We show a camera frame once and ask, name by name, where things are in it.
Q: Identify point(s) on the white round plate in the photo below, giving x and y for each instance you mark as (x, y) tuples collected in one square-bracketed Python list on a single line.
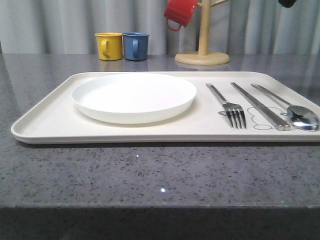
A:
[(134, 98)]

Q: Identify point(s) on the silver metal fork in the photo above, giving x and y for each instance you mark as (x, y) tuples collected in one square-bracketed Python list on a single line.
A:
[(234, 112)]

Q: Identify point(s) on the silver chopstick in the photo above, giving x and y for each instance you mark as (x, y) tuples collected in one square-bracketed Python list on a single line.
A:
[(268, 108), (260, 107)]

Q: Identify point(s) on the silver metal spoon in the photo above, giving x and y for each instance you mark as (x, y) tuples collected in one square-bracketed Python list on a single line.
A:
[(299, 116)]

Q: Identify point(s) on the dark robot arm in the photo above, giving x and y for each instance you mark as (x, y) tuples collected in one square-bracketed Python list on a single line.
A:
[(287, 3)]

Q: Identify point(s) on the wooden mug tree stand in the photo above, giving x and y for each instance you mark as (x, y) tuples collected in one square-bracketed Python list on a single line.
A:
[(203, 56)]

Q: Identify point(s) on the blue mug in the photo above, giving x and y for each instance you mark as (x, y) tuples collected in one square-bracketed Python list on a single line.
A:
[(135, 45)]

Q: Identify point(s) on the yellow mug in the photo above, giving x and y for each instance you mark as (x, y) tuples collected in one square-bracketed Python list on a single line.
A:
[(109, 45)]

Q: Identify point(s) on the cream rabbit serving tray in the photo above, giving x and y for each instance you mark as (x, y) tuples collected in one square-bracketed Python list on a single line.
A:
[(56, 120)]

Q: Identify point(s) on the red mug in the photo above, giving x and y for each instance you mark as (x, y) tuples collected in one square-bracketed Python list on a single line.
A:
[(180, 12)]

